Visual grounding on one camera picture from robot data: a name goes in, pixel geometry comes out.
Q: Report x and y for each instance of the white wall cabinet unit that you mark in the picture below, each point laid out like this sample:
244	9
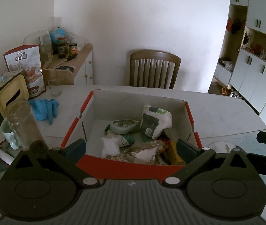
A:
259	75

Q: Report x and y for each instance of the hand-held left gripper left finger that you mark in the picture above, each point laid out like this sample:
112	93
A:
75	148

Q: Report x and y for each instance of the green and white packet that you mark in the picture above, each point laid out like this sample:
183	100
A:
128	140

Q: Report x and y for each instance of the red cardboard box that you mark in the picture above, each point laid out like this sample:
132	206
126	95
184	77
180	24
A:
133	168

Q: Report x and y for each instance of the white plastic bag with grey pouch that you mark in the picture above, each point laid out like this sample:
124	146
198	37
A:
154	121

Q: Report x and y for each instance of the white mug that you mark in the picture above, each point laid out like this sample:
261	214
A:
11	136

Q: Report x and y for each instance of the red and white food bag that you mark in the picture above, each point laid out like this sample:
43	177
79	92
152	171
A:
26	70

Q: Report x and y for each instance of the clear plastic container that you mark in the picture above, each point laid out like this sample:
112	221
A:
38	44

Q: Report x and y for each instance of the white tissue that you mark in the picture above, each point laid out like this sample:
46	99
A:
110	146

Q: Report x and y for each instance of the black hanging hat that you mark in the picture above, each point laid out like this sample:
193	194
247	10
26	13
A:
236	25

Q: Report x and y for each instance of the dark jar with black lid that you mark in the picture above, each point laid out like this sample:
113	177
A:
62	50

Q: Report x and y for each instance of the brown cardboard tray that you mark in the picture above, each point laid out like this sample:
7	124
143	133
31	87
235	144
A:
61	73

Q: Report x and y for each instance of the oval grey tin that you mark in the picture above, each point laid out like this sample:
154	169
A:
123	126

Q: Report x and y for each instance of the blue globe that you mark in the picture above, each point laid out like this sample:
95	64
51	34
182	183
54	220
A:
58	35

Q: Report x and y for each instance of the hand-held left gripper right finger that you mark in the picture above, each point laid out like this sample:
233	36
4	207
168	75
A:
185	150

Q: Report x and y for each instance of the clear drinking glass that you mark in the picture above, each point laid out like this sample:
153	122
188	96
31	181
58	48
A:
54	88

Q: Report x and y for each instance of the white sideboard with wooden top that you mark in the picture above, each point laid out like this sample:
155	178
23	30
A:
81	70

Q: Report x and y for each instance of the wooden slat-back chair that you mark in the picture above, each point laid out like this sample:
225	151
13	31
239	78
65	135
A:
155	70

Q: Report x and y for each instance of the orange slippers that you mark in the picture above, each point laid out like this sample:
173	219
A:
223	90

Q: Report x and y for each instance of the row of pale shoes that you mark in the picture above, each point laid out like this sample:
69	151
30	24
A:
236	95

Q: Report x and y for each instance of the clear glass jar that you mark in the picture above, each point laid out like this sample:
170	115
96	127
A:
25	126

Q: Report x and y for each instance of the blue cloth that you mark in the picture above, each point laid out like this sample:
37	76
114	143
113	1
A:
45	109

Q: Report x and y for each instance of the yellow snack box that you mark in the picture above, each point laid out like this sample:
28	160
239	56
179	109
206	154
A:
176	154

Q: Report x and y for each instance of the red hanging cloth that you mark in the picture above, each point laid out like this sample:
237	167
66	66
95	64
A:
229	24

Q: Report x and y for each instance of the orange label jar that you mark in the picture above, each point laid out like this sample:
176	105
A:
73	49

